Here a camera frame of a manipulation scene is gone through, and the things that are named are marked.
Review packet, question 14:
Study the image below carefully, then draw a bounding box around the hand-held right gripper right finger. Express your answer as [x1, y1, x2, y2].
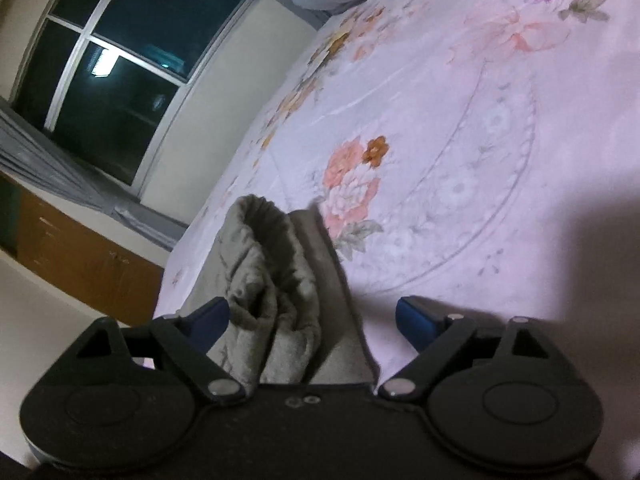
[377, 295, 567, 404]

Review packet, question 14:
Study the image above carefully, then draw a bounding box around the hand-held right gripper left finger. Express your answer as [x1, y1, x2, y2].
[75, 296, 248, 404]

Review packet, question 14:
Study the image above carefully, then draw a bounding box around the grey towel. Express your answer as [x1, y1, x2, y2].
[202, 193, 381, 386]

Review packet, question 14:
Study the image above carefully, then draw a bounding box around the brown wooden cabinet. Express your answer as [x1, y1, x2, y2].
[0, 179, 166, 329]

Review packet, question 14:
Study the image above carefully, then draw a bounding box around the pink floral bed sheet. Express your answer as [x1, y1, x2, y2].
[152, 0, 640, 467]

